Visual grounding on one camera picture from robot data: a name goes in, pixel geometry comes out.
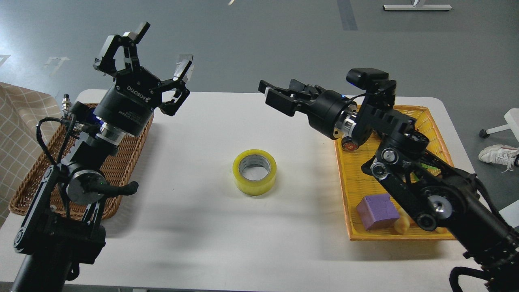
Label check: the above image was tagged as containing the toy croissant bread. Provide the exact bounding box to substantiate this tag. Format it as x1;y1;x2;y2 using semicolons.
394;208;449;236

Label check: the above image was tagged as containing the purple foam block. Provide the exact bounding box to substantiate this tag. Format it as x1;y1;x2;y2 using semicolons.
356;193;400;231

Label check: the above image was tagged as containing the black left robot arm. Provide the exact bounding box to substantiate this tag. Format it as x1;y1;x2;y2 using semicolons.
11;22;193;292

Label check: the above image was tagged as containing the beige checkered cloth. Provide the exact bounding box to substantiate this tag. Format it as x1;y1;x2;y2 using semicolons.
0;82;62;225

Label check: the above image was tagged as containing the yellow plastic basket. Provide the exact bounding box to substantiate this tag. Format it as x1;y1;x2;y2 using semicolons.
335;105;455;241

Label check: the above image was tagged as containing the white sneaker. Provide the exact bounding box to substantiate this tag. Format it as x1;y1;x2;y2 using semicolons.
478;144;519;172

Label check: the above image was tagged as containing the white chair leg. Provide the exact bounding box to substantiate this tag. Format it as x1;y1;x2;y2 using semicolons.
478;108;519;141

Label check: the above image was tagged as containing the orange toy carrot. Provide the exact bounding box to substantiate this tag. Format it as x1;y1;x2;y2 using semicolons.
411;163;441;182

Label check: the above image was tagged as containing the small drink can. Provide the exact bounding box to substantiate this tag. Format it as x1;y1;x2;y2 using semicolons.
341;136;359;151

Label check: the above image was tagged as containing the yellow tape roll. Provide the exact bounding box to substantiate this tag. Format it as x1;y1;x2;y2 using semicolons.
232;149;277;196

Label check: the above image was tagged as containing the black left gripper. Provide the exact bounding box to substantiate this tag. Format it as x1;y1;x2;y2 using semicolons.
93;22;194;136

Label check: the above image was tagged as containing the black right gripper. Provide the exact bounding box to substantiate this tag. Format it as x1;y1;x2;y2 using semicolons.
258;78;357;140

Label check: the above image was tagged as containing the brown wicker basket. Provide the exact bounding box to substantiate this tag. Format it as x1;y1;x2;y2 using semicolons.
8;103;154;221

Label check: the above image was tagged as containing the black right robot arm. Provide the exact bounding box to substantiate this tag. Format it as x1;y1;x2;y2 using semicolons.
258;68;519;292

